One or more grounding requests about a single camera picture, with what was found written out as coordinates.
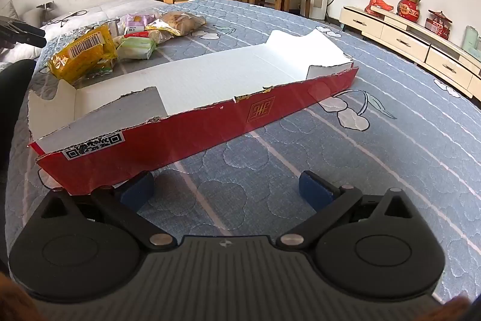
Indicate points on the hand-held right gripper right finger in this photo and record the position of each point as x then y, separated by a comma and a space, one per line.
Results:
313, 190

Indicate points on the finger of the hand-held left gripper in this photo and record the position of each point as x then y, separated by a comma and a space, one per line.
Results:
30, 37
9, 21

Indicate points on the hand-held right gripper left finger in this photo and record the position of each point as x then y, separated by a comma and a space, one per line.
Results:
137, 190

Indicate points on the yellow snack packet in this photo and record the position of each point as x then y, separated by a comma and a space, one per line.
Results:
80, 52

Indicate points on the green snack packet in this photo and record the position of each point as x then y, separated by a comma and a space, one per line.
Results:
137, 49

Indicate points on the purple-edged snack packet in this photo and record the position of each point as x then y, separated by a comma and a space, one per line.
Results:
139, 20

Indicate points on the red cardboard box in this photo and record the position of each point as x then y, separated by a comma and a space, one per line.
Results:
210, 80

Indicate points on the clear biscuit bag yellow stripe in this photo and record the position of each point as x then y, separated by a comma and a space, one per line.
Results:
180, 22

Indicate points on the cream TV cabinet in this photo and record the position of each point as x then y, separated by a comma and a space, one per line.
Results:
406, 39

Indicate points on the red plastic bag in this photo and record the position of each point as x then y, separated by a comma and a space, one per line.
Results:
377, 5

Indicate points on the red round jar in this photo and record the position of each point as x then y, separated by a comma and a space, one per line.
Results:
409, 9

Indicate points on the red pavilion ornament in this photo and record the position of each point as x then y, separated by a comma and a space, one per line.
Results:
437, 25

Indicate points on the mint green appliance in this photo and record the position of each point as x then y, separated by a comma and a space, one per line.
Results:
472, 39

